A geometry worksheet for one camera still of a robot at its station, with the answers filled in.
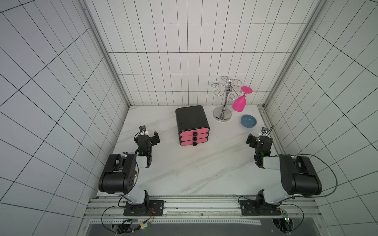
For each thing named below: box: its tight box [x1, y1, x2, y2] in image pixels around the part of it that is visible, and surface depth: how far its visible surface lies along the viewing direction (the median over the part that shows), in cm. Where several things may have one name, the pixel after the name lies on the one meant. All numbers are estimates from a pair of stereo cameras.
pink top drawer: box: [180, 127, 211, 137], surface depth 87 cm
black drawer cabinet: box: [175, 105, 211, 147], surface depth 92 cm
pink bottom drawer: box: [179, 137, 209, 147], surface depth 96 cm
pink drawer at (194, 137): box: [180, 133, 209, 142], surface depth 91 cm
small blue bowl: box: [240, 114, 257, 129], surface depth 109 cm
